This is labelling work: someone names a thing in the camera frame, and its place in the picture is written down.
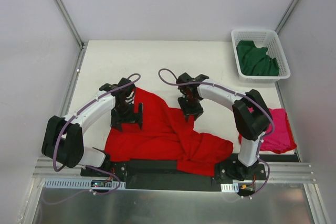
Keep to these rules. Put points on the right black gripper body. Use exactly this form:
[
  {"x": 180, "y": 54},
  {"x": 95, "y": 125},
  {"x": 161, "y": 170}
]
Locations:
[{"x": 190, "y": 107}]

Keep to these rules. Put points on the red t shirt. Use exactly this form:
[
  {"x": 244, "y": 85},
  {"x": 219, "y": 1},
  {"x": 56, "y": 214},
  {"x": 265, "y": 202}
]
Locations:
[
  {"x": 166, "y": 136},
  {"x": 263, "y": 132}
]

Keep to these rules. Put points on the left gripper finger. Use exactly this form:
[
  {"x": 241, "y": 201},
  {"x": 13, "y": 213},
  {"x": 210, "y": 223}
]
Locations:
[
  {"x": 139, "y": 116},
  {"x": 116, "y": 122}
]

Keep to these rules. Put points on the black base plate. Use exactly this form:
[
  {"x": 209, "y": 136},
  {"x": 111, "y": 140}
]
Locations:
[{"x": 163, "y": 175}]

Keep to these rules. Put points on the aluminium rail frame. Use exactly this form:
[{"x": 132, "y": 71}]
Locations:
[{"x": 289, "y": 193}]

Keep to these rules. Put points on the folded red t shirt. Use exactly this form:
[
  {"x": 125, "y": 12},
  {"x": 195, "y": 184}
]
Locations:
[{"x": 263, "y": 132}]

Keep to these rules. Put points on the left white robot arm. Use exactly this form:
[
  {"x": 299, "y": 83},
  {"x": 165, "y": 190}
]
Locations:
[{"x": 63, "y": 140}]

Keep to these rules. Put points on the right white cable duct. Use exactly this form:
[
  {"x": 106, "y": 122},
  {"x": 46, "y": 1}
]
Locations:
[{"x": 230, "y": 188}]

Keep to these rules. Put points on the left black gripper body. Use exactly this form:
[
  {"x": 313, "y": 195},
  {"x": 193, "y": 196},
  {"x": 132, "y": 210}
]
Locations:
[{"x": 126, "y": 116}]

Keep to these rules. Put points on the green t shirt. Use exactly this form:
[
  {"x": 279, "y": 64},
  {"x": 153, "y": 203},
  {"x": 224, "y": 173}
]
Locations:
[{"x": 255, "y": 61}]

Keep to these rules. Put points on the white cable duct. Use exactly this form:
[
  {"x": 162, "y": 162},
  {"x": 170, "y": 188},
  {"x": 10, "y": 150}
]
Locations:
[
  {"x": 83, "y": 184},
  {"x": 230, "y": 188}
]

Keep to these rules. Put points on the white plastic basket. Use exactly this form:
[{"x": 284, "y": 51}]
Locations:
[{"x": 262, "y": 38}]

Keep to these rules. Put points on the left white cable duct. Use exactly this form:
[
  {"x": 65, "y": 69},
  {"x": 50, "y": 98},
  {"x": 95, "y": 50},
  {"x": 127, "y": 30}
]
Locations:
[{"x": 83, "y": 184}]

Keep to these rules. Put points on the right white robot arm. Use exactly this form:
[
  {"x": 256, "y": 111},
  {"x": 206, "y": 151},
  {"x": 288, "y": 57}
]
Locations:
[{"x": 210, "y": 90}]

